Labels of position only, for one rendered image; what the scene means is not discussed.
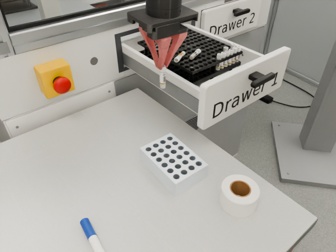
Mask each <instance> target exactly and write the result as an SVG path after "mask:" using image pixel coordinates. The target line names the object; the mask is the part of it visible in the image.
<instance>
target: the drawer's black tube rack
mask: <svg viewBox="0 0 336 252"><path fill-rule="evenodd" d="M154 43H155V47H156V52H157V56H158V58H159V48H158V44H157V43H156V42H155V40H154ZM137 44H139V45H140V46H142V47H144V50H141V51H139V52H140V53H141V54H143V55H145V56H146V57H148V58H150V59H151V60H153V57H152V54H151V51H150V49H149V47H148V45H147V44H146V42H145V40H141V41H138V42H137ZM224 47H228V50H229V49H231V46H229V45H227V44H225V43H222V42H220V41H217V40H215V39H213V38H210V37H208V36H206V35H203V34H201V33H199V32H196V31H194V30H192V29H189V28H188V29H187V37H186V38H185V39H184V41H183V42H182V44H181V45H180V47H179V48H178V50H177V51H176V53H175V54H174V56H173V58H172V60H171V61H170V63H169V65H168V67H167V69H168V70H170V71H172V72H174V73H175V74H177V75H179V76H180V77H182V78H184V79H185V80H187V81H189V82H191V83H192V84H194V85H198V84H200V83H202V82H204V81H207V80H209V79H210V80H211V79H213V77H215V76H218V75H220V74H222V73H224V72H227V71H231V70H232V69H233V68H235V67H238V66H240V65H241V61H238V62H235V63H234V64H231V65H227V67H224V68H220V70H216V65H214V66H211V67H209V68H207V69H204V70H202V71H200V72H197V73H195V74H191V73H189V72H187V69H190V68H193V67H194V66H197V65H199V64H202V63H204V62H207V61H209V60H212V59H215V58H216V57H217V54H218V53H220V54H221V52H223V49H224ZM197 49H200V50H201V52H200V54H198V55H197V56H196V57H195V58H194V59H192V60H191V59H190V56H191V55H192V54H193V53H194V52H195V51H196V50H197ZM182 51H184V52H185V55H184V56H183V57H182V58H181V59H180V61H179V62H175V61H174V59H175V57H177V56H178V55H179V54H180V53H181V52H182Z"/></svg>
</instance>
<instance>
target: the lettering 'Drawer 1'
mask: <svg viewBox="0 0 336 252"><path fill-rule="evenodd" d="M275 75H276V76H275V80H274V84H272V85H271V86H274V85H275V84H277V82H276V78H277V75H278V72H277V73H275ZM275 82H276V83H275ZM260 88H261V86H259V88H258V89H256V88H255V89H256V90H255V89H254V91H253V95H254V96H256V95H257V94H258V93H259V92H258V93H257V94H255V92H256V91H257V90H259V89H260ZM252 89H253V88H252ZM252 89H251V91H250V93H249V91H246V94H245V97H244V93H242V102H244V101H245V98H246V95H247V100H248V99H249V97H250V95H251V92H252ZM235 98H238V99H237V100H235V101H234V102H233V103H232V108H234V107H235V106H236V105H238V104H239V99H240V97H239V96H236V97H235ZM235 98H233V100H234V99H235ZM231 100H232V99H230V100H229V101H227V102H226V108H225V112H226V111H227V107H228V103H229V102H230V101H231ZM236 101H237V103H236V105H235V106H234V103H235V102H236ZM218 104H221V111H220V113H219V114H217V115H216V116H215V111H216V105H218ZM223 108H224V103H223V102H218V103H217V104H215V105H214V109H213V117H212V119H213V118H215V117H217V116H218V115H220V114H221V112H222V111H223Z"/></svg>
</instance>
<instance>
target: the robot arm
mask: <svg viewBox="0 0 336 252"><path fill-rule="evenodd" d="M198 16H199V12H197V11H195V10H193V9H190V8H188V7H186V6H183V5H182V0H145V8H143V9H138V10H133V11H129V12H127V21H128V22H130V23H131V24H135V23H136V22H137V23H138V27H139V31H140V33H141V35H142V37H143V38H144V40H145V42H146V44H147V46H148V48H149V50H150V52H151V55H152V58H153V61H154V63H155V66H156V68H158V69H159V70H162V68H163V65H165V66H166V68H167V67H168V66H169V64H170V62H171V60H172V58H173V56H174V54H175V53H176V51H177V50H178V48H179V47H180V46H181V44H182V43H183V41H184V40H185V38H186V37H187V35H188V27H186V26H184V25H182V24H181V23H185V22H189V21H193V20H194V21H198ZM154 40H155V42H156V43H157V45H158V54H159V57H158V54H157V50H156V46H155V42H154ZM171 40H172V44H171V46H170V43H171ZM169 46H170V48H169ZM168 50H169V51H168Z"/></svg>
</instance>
